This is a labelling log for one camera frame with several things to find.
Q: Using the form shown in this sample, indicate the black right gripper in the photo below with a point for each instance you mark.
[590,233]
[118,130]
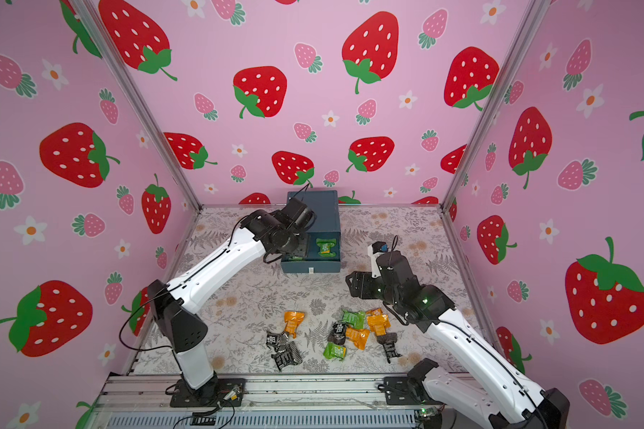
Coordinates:
[365,284]

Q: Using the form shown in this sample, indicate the teal drawer cabinet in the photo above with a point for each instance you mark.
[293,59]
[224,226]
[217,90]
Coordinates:
[325,205]

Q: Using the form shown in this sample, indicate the green cookie packet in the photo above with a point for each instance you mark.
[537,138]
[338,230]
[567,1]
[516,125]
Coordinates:
[356,320]
[334,351]
[326,247]

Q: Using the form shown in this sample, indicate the green cookie packet bottom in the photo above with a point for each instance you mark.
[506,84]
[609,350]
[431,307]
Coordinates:
[334,351]

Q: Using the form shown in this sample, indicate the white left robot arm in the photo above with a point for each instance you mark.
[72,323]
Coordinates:
[175,305]

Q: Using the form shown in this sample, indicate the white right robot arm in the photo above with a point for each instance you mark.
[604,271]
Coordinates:
[504,396]

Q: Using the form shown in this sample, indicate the orange cookie packet right top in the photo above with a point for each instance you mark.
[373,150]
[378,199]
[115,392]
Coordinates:
[378,322]

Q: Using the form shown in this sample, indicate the orange cookie packet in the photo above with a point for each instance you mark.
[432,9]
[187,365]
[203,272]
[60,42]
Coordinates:
[292,320]
[358,337]
[378,322]

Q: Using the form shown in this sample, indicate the black cookie packet right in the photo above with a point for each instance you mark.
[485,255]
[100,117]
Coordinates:
[388,342]

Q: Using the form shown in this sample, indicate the black cookie packet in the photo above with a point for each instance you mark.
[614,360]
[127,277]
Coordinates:
[290,356]
[337,334]
[277,341]
[388,342]

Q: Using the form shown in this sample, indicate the orange cookie packet centre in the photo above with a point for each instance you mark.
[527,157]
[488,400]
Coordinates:
[358,337]

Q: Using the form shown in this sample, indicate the orange cookie packet left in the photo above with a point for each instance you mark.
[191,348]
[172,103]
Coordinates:
[292,320]

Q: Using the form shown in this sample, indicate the black cookie packet centre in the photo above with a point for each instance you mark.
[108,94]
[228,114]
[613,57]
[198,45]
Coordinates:
[337,334]

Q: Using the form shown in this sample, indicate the black cookie packet left upper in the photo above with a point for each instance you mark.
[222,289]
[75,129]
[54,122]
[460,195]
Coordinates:
[277,341]

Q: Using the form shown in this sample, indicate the black cookie packet left lower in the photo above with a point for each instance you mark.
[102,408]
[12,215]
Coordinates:
[290,356]

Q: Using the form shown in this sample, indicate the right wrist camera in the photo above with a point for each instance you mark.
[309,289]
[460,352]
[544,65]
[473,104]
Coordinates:
[375,250]

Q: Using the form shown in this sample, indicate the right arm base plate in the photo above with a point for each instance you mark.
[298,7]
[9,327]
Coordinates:
[409,389]

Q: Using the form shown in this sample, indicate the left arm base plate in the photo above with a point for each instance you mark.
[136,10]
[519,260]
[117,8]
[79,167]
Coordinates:
[218,391]

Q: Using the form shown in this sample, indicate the aluminium front rail frame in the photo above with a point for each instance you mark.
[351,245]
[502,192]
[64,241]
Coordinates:
[290,401]

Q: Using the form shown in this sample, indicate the aluminium corner post left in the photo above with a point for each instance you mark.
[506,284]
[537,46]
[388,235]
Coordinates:
[88,12]

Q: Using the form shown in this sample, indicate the aluminium corner post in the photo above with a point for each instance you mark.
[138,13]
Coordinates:
[526,33]
[88,12]

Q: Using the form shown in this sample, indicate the aluminium corner post right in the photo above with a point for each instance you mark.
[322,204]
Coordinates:
[526,33]

